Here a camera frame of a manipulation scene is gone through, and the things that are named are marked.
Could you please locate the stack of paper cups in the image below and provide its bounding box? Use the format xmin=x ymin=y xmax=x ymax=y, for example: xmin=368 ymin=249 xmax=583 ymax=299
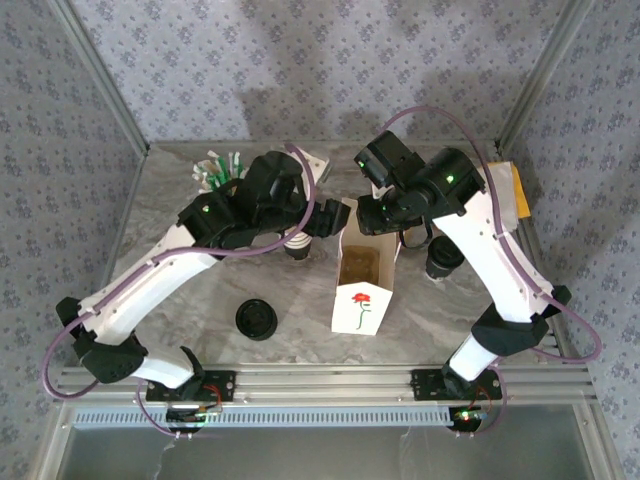
xmin=282 ymin=230 xmax=314 ymax=262

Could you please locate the white floral paper bag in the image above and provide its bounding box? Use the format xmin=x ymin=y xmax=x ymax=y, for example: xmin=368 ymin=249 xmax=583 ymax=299
xmin=330 ymin=182 xmax=401 ymax=335

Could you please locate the black paper coffee cup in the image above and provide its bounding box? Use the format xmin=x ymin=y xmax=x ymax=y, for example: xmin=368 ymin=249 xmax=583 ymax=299
xmin=425 ymin=236 xmax=464 ymax=281

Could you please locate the stack of black lids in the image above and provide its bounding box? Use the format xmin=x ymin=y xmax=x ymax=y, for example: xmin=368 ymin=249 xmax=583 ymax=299
xmin=235 ymin=298 xmax=278 ymax=342

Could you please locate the green paper drinking straw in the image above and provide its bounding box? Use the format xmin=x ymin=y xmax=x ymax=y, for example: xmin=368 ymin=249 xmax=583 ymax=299
xmin=209 ymin=159 xmax=234 ymax=189

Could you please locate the white paper napkin stack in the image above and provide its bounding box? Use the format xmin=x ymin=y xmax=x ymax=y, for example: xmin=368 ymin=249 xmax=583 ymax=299
xmin=482 ymin=160 xmax=520 ymax=232

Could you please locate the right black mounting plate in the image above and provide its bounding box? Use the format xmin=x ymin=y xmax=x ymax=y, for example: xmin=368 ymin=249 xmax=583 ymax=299
xmin=410 ymin=368 xmax=503 ymax=401

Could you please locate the black mounting plate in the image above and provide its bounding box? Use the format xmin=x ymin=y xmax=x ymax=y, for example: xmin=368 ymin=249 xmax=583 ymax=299
xmin=145 ymin=368 xmax=237 ymax=403
xmin=410 ymin=368 xmax=503 ymax=401

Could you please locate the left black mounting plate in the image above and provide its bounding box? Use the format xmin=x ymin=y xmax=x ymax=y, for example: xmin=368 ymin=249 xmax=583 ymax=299
xmin=145 ymin=368 xmax=237 ymax=403

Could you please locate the grey metal panel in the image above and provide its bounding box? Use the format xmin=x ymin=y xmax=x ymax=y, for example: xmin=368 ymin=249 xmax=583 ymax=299
xmin=37 ymin=404 xmax=624 ymax=480

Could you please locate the left small circuit board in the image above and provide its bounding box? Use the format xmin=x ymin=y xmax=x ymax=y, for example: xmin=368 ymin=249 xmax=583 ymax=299
xmin=166 ymin=405 xmax=223 ymax=427

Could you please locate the small circuit board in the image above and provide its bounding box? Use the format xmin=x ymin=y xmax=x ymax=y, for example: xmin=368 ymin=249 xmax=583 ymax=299
xmin=451 ymin=405 xmax=489 ymax=426
xmin=166 ymin=405 xmax=223 ymax=427

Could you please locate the right small circuit board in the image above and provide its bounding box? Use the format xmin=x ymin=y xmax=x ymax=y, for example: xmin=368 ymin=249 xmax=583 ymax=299
xmin=451 ymin=405 xmax=489 ymax=426

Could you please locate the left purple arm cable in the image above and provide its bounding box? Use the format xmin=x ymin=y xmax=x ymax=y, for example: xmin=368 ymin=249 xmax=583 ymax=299
xmin=42 ymin=143 xmax=319 ymax=441

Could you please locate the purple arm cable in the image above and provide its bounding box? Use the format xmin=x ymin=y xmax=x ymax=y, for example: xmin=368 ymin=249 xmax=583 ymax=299
xmin=384 ymin=105 xmax=604 ymax=441
xmin=42 ymin=143 xmax=319 ymax=441

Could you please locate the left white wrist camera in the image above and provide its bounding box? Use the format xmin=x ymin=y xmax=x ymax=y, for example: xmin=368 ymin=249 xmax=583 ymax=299
xmin=298 ymin=153 xmax=331 ymax=182

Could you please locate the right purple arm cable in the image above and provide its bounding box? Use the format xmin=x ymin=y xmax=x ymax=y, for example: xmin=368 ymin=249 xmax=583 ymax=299
xmin=384 ymin=105 xmax=604 ymax=441

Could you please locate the aluminium corner post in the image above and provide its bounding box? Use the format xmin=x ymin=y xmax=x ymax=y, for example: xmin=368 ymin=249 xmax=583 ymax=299
xmin=493 ymin=0 xmax=597 ymax=151
xmin=47 ymin=0 xmax=151 ymax=154

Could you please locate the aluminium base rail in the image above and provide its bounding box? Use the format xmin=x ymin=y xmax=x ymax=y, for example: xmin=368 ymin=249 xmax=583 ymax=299
xmin=53 ymin=363 xmax=599 ymax=407

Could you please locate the grey slotted cable duct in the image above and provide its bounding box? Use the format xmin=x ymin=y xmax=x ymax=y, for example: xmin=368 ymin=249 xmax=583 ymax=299
xmin=72 ymin=405 xmax=454 ymax=429

